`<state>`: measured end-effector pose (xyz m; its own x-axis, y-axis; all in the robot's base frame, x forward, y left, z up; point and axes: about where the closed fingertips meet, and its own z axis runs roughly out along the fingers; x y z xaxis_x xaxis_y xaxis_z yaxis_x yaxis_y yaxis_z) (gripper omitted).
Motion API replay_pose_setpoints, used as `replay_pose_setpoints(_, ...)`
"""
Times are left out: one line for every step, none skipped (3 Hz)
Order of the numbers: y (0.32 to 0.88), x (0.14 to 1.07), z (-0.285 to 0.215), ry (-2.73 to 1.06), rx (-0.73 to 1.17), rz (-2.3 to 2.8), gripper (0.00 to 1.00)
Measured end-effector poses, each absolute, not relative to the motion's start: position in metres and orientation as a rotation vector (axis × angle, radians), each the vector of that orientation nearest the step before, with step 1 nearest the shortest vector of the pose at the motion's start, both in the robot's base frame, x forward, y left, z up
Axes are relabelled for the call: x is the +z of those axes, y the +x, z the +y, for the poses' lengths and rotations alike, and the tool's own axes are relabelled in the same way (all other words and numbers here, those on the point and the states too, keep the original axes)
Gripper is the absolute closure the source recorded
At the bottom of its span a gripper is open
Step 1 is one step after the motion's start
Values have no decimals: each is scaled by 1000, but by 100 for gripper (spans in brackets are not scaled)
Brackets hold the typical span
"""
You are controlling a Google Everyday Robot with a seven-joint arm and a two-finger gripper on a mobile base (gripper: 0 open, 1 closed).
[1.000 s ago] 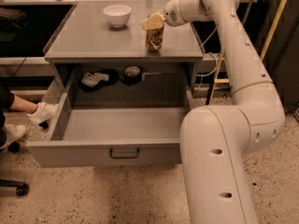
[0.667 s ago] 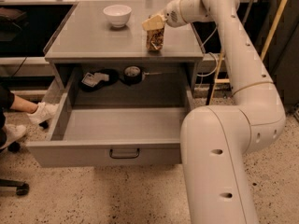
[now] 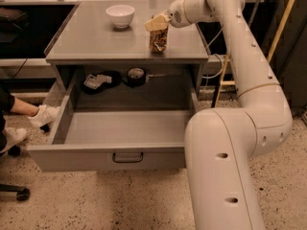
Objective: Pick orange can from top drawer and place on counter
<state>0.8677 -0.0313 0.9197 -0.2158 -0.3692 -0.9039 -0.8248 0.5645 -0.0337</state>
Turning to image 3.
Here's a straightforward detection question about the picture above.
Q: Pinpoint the white ceramic bowl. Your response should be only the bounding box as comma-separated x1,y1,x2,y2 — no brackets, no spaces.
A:
106,5,135,29

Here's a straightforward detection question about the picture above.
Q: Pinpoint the black office chair base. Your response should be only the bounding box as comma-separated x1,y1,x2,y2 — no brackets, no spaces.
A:
0,146,30,201

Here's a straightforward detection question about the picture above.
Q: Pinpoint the black pouch with white labels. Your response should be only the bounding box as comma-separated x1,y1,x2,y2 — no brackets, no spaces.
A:
81,70,122,95

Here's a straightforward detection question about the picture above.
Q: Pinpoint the white sneaker lower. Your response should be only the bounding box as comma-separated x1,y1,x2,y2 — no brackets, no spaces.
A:
0,127,27,152

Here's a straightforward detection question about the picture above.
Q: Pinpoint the orange soda can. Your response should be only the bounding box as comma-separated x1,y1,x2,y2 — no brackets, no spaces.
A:
149,29,168,53

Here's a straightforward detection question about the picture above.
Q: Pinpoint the yellow wooden wheeled frame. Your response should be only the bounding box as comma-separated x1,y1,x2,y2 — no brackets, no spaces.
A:
206,0,295,106

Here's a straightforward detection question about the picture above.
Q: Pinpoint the white sneaker upper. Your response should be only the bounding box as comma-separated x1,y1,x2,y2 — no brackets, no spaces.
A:
28,104,59,127

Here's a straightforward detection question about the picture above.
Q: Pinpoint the person's leg in black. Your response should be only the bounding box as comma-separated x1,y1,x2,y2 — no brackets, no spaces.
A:
0,87,38,148

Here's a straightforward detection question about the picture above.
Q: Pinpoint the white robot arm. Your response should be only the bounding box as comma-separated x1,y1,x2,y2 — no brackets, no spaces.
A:
145,0,293,230

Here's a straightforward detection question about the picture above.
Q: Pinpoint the black object on left shelf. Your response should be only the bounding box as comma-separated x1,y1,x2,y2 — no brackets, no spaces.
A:
0,7,29,43

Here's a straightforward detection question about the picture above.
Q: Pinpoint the white sneaker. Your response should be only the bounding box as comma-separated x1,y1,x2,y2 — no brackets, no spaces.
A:
28,104,59,127
0,127,27,152

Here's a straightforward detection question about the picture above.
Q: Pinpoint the black drawer handle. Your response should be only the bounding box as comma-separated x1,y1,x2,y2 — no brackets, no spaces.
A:
112,152,144,163

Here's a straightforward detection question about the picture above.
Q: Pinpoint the white power cable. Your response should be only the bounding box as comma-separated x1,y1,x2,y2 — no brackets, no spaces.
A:
201,27,226,81

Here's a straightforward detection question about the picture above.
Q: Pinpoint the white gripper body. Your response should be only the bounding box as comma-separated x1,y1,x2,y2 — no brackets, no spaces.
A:
167,0,191,28

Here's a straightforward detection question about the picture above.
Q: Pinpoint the grey metal cabinet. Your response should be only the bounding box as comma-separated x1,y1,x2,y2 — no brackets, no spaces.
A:
43,0,210,113

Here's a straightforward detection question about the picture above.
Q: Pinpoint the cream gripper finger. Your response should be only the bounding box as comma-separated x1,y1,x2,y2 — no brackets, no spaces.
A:
145,14,170,32

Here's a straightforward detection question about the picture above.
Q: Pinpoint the black tape roll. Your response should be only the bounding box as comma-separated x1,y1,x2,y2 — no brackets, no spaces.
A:
127,67,147,87

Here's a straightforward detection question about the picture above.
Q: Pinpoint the grey open top drawer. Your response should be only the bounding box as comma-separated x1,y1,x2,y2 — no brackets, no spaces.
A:
28,80,198,172

